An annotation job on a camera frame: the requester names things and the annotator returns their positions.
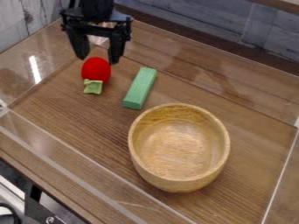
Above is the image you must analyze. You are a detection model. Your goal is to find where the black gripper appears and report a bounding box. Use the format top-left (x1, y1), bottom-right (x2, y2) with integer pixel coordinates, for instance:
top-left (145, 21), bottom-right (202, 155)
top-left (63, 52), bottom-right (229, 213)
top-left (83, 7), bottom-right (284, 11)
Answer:
top-left (61, 7), bottom-right (134, 65)

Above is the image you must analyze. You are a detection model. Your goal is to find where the red plush fruit green stem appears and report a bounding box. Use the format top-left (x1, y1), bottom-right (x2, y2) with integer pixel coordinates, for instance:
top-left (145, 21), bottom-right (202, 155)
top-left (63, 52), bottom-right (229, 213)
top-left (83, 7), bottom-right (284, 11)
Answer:
top-left (82, 57), bottom-right (113, 95)

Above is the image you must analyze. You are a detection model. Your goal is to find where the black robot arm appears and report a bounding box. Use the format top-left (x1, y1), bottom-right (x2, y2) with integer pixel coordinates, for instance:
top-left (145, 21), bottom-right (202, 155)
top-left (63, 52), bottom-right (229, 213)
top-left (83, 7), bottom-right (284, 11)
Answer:
top-left (61, 0), bottom-right (134, 65)

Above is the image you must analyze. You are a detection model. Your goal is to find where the green rectangular block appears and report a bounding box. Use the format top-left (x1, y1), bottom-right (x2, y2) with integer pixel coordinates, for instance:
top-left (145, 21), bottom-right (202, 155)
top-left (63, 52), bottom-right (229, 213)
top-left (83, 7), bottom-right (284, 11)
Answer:
top-left (123, 67), bottom-right (157, 109)

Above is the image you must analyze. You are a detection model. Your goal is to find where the wooden bowl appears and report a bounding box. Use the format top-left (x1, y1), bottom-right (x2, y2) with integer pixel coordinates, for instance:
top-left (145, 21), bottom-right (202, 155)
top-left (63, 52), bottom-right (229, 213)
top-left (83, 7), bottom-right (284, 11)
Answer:
top-left (127, 103), bottom-right (231, 193)

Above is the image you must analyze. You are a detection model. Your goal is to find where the clear acrylic front wall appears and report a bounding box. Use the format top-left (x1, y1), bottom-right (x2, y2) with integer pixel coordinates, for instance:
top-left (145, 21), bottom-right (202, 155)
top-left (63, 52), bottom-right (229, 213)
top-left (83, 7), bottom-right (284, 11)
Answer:
top-left (0, 108), bottom-right (197, 224)

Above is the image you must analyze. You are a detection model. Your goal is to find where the black table leg frame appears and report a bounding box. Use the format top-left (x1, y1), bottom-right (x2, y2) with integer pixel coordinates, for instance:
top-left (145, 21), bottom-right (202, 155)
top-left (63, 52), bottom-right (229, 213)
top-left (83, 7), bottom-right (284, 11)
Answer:
top-left (0, 183), bottom-right (69, 224)

